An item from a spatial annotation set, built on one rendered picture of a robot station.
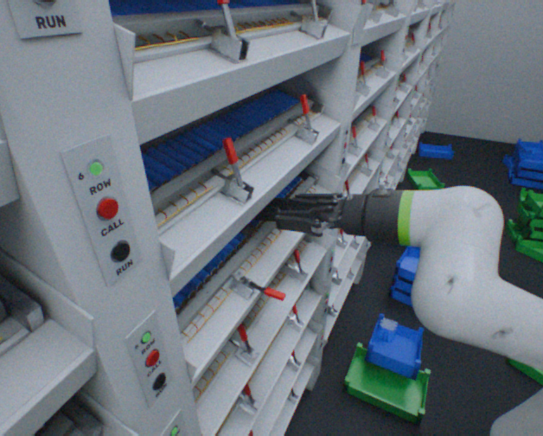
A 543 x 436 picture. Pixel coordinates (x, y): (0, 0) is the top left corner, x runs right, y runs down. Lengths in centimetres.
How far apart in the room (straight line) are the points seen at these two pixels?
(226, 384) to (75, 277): 49
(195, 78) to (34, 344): 28
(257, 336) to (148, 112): 58
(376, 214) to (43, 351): 46
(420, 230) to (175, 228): 36
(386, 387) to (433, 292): 119
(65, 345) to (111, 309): 5
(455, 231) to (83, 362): 47
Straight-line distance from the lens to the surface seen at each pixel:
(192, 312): 56
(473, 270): 52
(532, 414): 104
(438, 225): 56
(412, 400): 167
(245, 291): 62
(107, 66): 29
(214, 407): 73
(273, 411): 115
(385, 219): 58
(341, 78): 85
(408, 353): 175
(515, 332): 55
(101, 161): 29
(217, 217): 47
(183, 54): 43
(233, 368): 76
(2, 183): 27
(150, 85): 34
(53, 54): 27
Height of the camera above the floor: 137
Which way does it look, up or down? 33 degrees down
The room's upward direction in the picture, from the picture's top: straight up
